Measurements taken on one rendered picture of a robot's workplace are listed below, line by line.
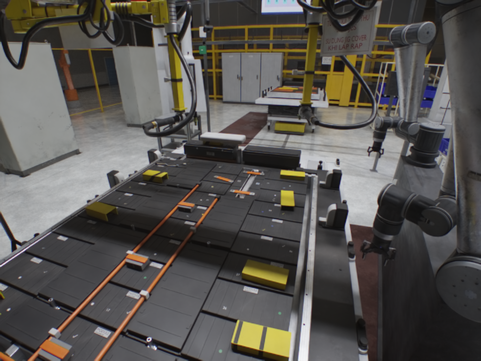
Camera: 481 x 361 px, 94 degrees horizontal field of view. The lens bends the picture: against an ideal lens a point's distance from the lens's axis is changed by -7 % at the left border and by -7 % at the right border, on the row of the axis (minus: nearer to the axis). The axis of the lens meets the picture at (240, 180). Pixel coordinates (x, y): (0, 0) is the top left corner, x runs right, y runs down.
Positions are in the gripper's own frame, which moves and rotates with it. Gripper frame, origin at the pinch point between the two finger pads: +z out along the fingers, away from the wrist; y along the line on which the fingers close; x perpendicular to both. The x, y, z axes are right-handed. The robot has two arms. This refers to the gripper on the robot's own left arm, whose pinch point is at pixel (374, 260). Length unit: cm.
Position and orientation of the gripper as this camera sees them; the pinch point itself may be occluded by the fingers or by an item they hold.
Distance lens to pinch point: 132.0
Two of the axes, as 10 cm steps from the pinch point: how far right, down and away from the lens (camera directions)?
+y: 8.9, 2.0, -4.0
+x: 4.5, -4.0, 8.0
